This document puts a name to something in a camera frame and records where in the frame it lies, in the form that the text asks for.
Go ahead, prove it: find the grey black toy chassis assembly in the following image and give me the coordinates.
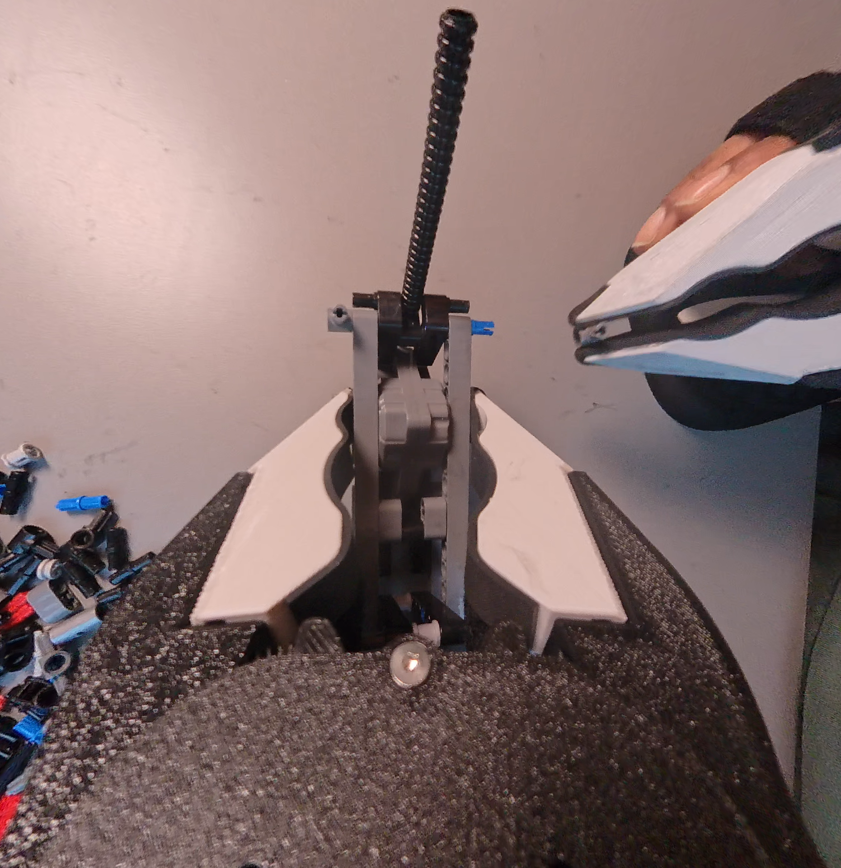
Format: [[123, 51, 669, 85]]
[[325, 8, 497, 652]]

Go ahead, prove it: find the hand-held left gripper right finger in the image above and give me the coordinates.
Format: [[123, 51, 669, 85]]
[[473, 392, 629, 656]]

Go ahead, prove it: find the person's right hand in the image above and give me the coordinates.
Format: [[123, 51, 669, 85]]
[[630, 132, 813, 255]]

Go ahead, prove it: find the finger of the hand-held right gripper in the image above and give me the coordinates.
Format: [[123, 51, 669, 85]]
[[569, 127, 841, 329], [573, 297, 841, 392]]

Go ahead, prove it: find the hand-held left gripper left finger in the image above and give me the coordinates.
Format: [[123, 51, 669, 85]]
[[188, 392, 357, 656]]

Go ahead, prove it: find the grey desk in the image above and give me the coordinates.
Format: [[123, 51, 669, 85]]
[[0, 0, 841, 815]]

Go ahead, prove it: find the pile of small toy parts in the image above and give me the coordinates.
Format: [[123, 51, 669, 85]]
[[0, 441, 157, 835]]

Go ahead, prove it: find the black textured chair cushion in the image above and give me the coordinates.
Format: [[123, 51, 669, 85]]
[[647, 373, 841, 432]]

